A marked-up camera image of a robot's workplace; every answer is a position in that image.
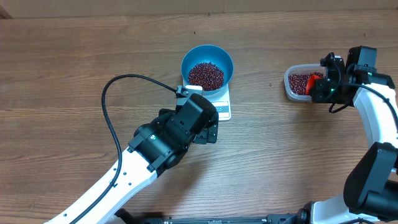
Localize red measuring scoop blue handle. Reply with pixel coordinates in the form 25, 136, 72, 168
305, 74, 321, 95

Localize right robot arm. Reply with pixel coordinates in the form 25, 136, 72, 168
301, 46, 397, 223

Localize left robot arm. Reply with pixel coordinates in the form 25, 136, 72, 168
50, 93, 218, 223

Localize white kitchen scale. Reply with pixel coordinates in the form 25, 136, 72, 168
183, 81, 232, 121

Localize blue bowl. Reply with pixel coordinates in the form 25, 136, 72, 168
181, 45, 234, 89

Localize clear plastic container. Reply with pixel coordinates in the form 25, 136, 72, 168
284, 64, 326, 102

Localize red beans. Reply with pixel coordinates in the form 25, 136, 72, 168
188, 62, 224, 91

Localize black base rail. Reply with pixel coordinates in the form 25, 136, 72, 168
115, 202, 314, 224

